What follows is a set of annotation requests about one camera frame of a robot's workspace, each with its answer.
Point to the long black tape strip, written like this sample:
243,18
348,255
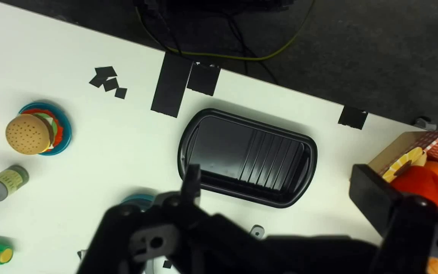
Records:
171,83

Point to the toy burger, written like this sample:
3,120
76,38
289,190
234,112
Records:
29,133

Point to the yellow toy lemon slice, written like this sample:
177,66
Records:
403,163

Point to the black plastic tray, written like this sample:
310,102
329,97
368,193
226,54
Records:
242,152

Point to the grey can with yellow label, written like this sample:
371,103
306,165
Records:
4,183

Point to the teal round dish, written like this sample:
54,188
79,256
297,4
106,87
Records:
139,199

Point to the grey clamp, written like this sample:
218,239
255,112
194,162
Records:
425,123

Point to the red toy tomato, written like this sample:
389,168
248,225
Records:
420,184

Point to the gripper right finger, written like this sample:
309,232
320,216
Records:
405,224

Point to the small grey metal piece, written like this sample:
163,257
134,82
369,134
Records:
257,231

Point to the black tape patch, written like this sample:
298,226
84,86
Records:
203,79
353,117

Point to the blue round plate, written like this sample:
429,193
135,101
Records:
65,131

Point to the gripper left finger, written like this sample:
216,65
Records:
154,224

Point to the small black tape square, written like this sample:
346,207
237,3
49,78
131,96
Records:
97,81
121,93
167,264
110,84
105,71

